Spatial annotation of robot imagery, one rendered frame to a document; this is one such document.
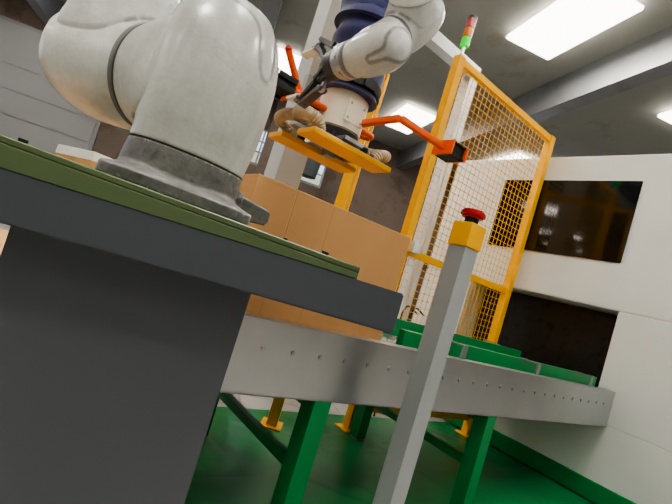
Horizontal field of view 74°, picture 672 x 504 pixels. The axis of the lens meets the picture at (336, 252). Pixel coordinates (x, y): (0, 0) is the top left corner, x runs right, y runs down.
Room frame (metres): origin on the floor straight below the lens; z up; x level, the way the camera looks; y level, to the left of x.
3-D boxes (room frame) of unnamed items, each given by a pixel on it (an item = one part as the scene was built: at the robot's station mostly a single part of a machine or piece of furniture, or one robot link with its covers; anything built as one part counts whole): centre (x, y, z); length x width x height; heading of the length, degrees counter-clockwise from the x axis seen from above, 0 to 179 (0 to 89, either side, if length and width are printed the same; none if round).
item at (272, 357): (1.75, -0.72, 0.50); 2.31 x 0.05 x 0.19; 127
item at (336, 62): (1.08, 0.11, 1.26); 0.09 x 0.06 x 0.09; 127
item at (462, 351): (2.01, -0.97, 0.60); 1.60 x 0.11 x 0.09; 127
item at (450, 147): (1.51, -0.27, 1.27); 0.09 x 0.08 x 0.05; 37
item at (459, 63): (2.72, -0.76, 1.05); 1.17 x 0.10 x 2.10; 127
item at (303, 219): (1.52, 0.13, 0.75); 0.60 x 0.40 x 0.40; 125
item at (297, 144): (1.61, 0.18, 1.16); 0.34 x 0.10 x 0.05; 127
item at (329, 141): (1.46, 0.07, 1.16); 0.34 x 0.10 x 0.05; 127
